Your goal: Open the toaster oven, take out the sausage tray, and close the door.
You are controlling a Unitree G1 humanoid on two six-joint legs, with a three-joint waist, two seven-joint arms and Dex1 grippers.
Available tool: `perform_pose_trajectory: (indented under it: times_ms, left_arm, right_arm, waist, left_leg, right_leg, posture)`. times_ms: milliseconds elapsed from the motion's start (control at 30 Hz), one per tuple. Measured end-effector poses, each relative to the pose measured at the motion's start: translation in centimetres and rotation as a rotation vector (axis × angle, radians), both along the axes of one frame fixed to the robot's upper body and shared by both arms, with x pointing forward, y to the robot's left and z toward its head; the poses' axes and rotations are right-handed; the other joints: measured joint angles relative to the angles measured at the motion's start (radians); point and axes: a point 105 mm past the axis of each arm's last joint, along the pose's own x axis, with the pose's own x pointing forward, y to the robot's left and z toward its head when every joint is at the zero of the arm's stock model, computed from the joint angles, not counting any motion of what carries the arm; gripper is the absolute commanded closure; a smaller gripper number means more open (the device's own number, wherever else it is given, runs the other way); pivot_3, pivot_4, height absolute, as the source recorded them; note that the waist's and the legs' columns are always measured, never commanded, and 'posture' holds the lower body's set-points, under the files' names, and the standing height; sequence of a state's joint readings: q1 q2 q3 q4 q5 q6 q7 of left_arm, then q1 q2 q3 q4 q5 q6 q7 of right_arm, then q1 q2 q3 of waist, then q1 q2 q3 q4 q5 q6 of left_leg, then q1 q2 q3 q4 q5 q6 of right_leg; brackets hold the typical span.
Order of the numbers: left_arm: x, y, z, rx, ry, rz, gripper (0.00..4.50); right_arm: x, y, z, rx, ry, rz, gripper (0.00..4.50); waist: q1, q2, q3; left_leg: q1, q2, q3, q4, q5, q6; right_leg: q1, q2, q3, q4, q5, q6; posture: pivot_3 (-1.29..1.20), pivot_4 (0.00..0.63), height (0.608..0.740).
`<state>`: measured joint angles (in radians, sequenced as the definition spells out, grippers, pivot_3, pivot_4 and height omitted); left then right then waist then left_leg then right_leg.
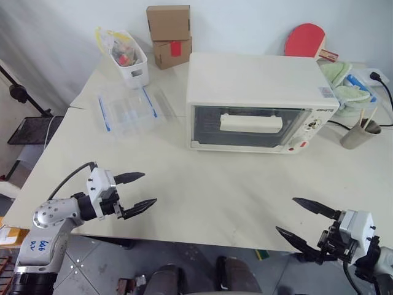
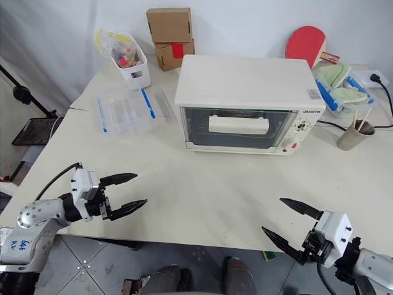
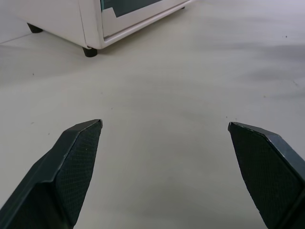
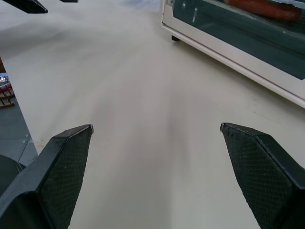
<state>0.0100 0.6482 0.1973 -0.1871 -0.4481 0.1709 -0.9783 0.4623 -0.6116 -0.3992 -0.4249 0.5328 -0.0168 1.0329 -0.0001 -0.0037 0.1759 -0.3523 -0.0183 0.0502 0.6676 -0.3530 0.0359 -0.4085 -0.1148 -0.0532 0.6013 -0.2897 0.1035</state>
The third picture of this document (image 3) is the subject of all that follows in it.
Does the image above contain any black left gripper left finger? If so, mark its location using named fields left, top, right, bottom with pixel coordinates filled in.
left=0, top=119, right=103, bottom=229

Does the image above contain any glass oven door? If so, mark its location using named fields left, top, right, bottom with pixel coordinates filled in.
left=100, top=0, right=191, bottom=40

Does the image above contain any white toaster oven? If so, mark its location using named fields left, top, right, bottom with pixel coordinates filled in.
left=14, top=0, right=191, bottom=58

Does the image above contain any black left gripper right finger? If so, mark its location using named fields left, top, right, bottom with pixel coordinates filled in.
left=227, top=121, right=305, bottom=229

